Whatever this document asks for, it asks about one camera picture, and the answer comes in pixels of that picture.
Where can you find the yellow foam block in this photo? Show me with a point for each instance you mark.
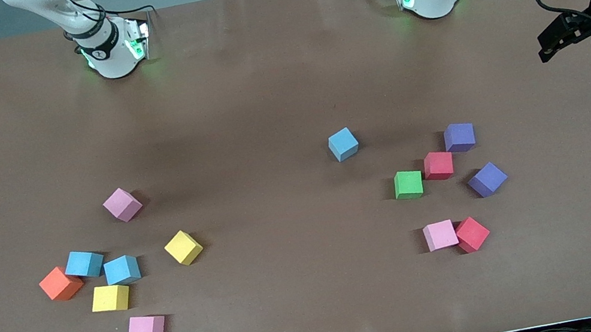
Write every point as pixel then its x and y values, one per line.
pixel 183 247
pixel 110 298

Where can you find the green foam block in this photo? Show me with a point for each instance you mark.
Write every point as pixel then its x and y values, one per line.
pixel 408 184

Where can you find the blue foam block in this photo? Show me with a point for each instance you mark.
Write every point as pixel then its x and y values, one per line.
pixel 84 264
pixel 121 269
pixel 343 144

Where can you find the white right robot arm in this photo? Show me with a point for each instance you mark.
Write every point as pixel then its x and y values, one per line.
pixel 116 61

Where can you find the pink foam block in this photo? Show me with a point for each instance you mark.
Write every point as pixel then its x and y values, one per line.
pixel 146 329
pixel 440 235
pixel 123 204

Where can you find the orange foam block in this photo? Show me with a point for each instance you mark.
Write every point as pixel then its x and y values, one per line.
pixel 60 284

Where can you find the red foam block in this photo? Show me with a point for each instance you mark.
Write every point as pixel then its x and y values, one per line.
pixel 472 234
pixel 438 165

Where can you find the purple foam block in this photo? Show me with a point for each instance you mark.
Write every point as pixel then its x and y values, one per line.
pixel 459 137
pixel 487 179

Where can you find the table cover mat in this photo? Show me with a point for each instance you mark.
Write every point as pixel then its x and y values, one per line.
pixel 274 42

